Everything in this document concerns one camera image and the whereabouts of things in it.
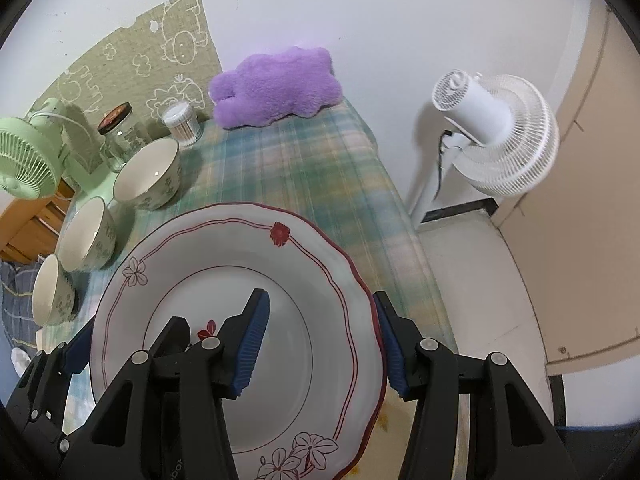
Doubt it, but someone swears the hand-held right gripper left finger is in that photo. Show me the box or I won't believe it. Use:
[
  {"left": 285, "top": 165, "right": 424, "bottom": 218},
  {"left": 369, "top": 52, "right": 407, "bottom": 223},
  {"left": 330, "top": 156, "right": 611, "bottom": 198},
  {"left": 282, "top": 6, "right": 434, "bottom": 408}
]
[{"left": 90, "top": 287, "right": 272, "bottom": 480}]

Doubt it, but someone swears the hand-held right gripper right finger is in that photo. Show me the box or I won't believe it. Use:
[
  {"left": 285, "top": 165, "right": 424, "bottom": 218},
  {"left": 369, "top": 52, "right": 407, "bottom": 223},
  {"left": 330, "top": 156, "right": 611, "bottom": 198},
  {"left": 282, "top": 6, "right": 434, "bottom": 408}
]
[{"left": 372, "top": 290, "right": 561, "bottom": 480}]

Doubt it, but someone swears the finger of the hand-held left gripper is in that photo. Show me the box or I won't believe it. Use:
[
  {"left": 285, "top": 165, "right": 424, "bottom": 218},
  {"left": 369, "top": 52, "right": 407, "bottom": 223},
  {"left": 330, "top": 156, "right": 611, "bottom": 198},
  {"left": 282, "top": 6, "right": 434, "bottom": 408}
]
[
  {"left": 146, "top": 316, "right": 192, "bottom": 361},
  {"left": 4, "top": 316, "right": 97, "bottom": 461}
]

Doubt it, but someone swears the floral ceramic bowl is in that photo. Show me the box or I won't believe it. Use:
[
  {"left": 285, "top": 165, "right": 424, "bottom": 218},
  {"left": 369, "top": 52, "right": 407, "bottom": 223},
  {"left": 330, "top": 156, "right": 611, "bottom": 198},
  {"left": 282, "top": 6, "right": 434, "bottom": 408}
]
[
  {"left": 32, "top": 254, "right": 79, "bottom": 327},
  {"left": 112, "top": 137, "right": 182, "bottom": 211},
  {"left": 54, "top": 196, "right": 117, "bottom": 274}
]

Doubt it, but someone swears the white plate red pattern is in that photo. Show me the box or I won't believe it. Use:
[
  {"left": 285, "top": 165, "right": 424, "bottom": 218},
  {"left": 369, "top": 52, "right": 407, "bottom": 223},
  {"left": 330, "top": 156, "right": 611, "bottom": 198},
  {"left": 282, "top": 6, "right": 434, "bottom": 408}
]
[{"left": 90, "top": 202, "right": 388, "bottom": 480}]

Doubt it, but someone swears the white cloth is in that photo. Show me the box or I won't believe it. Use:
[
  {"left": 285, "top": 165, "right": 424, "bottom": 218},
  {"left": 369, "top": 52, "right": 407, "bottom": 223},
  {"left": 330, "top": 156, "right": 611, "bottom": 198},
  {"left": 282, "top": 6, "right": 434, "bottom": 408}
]
[{"left": 10, "top": 347, "right": 33, "bottom": 376}]

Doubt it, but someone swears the round yellow floral plate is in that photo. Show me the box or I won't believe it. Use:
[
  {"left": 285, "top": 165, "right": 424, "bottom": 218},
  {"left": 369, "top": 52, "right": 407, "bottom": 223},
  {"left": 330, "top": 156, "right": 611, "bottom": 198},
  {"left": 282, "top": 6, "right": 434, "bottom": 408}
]
[{"left": 350, "top": 395, "right": 418, "bottom": 480}]

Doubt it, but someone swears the blue plaid bedding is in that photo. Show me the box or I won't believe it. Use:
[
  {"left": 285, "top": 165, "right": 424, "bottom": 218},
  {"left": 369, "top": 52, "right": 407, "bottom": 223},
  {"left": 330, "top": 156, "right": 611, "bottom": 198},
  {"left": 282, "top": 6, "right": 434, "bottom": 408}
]
[{"left": 0, "top": 260, "right": 46, "bottom": 351}]

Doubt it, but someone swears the wooden bed headboard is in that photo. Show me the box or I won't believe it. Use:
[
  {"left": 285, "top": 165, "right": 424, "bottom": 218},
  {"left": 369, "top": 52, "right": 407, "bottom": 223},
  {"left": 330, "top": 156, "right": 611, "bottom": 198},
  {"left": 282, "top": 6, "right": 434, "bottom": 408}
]
[{"left": 0, "top": 180, "right": 76, "bottom": 264}]

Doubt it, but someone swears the plaid tablecloth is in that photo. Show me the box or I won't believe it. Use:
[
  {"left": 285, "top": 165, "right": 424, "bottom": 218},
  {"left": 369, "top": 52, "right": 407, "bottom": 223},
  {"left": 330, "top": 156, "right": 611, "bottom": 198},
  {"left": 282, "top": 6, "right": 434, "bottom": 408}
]
[{"left": 30, "top": 97, "right": 458, "bottom": 480}]

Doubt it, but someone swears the green desk fan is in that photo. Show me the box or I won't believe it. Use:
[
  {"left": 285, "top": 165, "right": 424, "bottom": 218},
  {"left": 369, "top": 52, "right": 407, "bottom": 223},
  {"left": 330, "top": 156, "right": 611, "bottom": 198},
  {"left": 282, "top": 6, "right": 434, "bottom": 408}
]
[{"left": 0, "top": 97, "right": 121, "bottom": 206}]

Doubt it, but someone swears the glass jar with lid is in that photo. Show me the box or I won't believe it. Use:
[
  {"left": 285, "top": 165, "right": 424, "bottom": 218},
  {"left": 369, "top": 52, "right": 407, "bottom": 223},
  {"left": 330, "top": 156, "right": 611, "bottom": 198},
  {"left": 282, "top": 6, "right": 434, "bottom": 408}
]
[{"left": 96, "top": 103, "right": 146, "bottom": 173}]

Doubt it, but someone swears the cotton swab container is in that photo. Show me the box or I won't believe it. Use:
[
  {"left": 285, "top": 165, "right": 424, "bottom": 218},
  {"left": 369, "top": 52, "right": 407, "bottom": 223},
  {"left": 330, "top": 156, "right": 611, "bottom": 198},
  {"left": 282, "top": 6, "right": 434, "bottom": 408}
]
[{"left": 161, "top": 101, "right": 205, "bottom": 147}]

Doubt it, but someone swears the beige door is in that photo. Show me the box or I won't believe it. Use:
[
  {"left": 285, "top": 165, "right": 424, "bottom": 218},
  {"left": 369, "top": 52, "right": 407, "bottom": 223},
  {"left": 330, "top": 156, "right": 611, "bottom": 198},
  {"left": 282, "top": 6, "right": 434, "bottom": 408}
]
[{"left": 492, "top": 0, "right": 640, "bottom": 377}]

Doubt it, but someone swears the white standing fan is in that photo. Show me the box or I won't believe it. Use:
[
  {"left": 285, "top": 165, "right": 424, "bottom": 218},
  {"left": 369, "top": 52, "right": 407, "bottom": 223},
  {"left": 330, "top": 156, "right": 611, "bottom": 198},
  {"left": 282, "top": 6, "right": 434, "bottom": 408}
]
[{"left": 407, "top": 69, "right": 560, "bottom": 226}]

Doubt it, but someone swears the purple plush toy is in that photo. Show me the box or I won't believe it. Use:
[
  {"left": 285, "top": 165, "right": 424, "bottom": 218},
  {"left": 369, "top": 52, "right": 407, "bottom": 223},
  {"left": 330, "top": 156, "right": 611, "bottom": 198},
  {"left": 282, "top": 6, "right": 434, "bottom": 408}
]
[{"left": 207, "top": 46, "right": 343, "bottom": 129}]

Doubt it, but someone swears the green printed mat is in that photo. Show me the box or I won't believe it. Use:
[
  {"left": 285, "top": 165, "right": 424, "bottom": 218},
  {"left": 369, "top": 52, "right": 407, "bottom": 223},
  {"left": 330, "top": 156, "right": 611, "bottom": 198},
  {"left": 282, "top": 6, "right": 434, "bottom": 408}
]
[{"left": 30, "top": 0, "right": 224, "bottom": 173}]

